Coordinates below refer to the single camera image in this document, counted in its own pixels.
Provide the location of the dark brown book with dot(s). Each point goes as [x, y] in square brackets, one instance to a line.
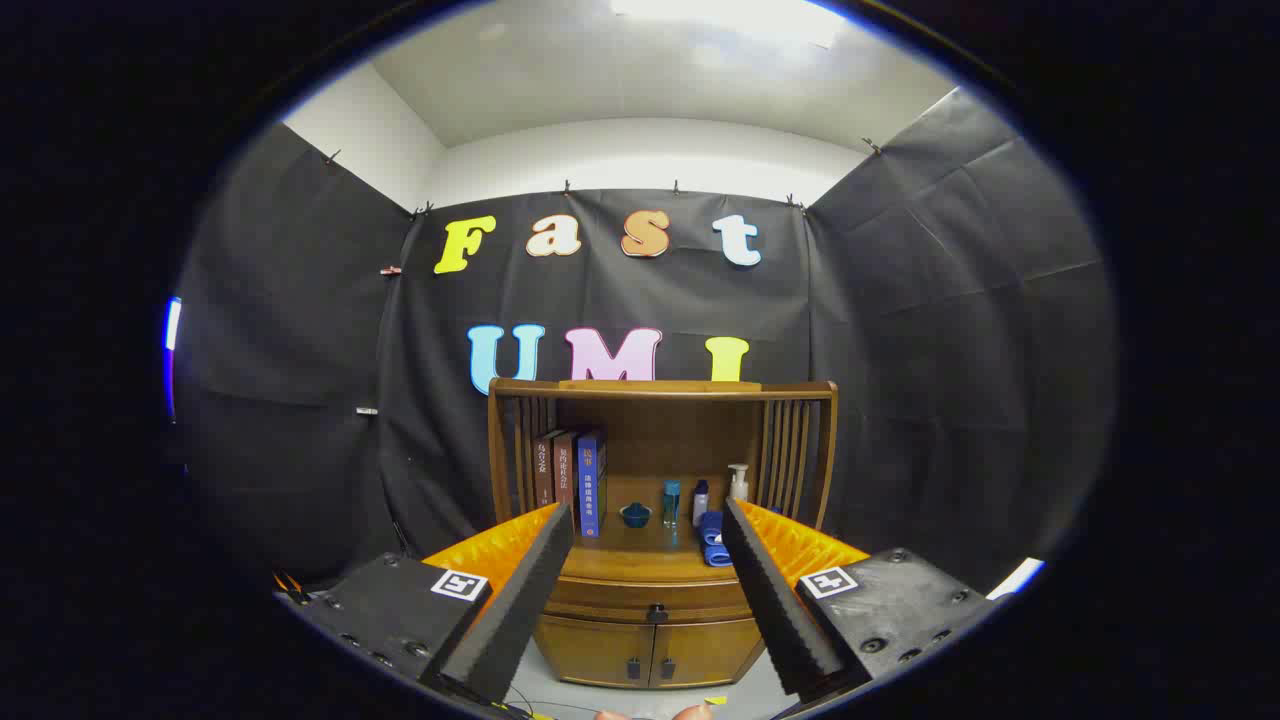
[544, 470]

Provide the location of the blue book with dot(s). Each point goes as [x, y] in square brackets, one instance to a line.
[590, 485]

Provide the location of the wooden cabinet door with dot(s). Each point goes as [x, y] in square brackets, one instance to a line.
[590, 650]
[705, 650]

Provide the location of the clear blue bottle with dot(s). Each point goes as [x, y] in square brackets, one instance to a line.
[671, 505]

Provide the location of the white bottle blue cap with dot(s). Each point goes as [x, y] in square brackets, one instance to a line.
[700, 505]

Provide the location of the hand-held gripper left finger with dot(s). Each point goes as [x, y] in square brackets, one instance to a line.
[520, 610]

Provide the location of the reddish brown book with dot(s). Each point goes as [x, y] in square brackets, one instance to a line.
[565, 470]

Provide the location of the white pump bottle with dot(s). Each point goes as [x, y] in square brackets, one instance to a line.
[739, 488]

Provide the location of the wooden drawer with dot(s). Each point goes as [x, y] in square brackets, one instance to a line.
[620, 595]

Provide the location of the blue lidded teacup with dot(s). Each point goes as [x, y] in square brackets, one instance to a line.
[636, 516]

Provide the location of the blue towel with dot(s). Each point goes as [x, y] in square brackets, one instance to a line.
[711, 535]

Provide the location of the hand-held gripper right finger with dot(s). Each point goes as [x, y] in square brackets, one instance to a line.
[780, 610]

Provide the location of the wooden countertop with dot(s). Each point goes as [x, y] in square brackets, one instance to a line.
[640, 555]

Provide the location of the black drawer knob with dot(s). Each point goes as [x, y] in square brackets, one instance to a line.
[657, 613]

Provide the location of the wooden cabinet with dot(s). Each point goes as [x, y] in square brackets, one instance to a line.
[650, 440]

